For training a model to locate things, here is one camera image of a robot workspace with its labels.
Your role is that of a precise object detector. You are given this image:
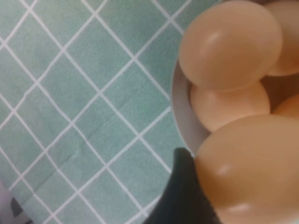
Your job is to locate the grey round bowl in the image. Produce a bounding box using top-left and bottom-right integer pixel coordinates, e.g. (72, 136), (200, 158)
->
(171, 0), (299, 157)

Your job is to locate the brown egg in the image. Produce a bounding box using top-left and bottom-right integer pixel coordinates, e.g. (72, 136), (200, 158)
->
(263, 2), (299, 77)
(178, 3), (283, 91)
(195, 114), (299, 224)
(189, 80), (271, 133)
(272, 93), (299, 116)

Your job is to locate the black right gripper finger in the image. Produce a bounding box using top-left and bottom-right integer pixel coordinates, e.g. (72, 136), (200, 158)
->
(144, 147), (222, 224)

